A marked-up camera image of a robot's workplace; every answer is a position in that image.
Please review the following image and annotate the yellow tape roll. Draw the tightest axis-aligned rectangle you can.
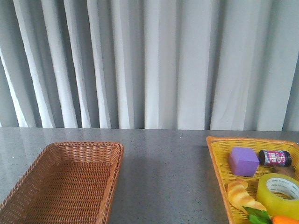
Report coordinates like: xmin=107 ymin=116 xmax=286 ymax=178
xmin=256 ymin=173 xmax=299 ymax=220

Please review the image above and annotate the yellow wicker basket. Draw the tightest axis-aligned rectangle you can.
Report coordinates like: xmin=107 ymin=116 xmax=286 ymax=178
xmin=206 ymin=136 xmax=299 ymax=224

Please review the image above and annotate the white pleated curtain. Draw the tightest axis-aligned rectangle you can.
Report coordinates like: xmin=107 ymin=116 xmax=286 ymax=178
xmin=0 ymin=0 xmax=299 ymax=131

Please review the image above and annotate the brown wicker basket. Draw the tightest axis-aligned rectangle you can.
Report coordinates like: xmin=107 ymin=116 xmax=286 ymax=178
xmin=0 ymin=141 xmax=124 ymax=224

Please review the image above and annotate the purple foam cube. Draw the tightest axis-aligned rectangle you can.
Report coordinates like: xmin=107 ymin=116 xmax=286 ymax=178
xmin=228 ymin=147 xmax=259 ymax=177

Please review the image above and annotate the toy croissant bread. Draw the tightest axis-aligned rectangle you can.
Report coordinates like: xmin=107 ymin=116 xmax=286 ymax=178
xmin=227 ymin=179 xmax=267 ymax=215

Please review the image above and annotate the purple black can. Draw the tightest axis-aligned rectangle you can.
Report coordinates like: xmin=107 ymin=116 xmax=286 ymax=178
xmin=258 ymin=150 xmax=292 ymax=167

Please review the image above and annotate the orange toy carrot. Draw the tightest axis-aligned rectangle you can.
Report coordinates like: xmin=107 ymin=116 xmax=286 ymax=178
xmin=243 ymin=206 xmax=299 ymax=224

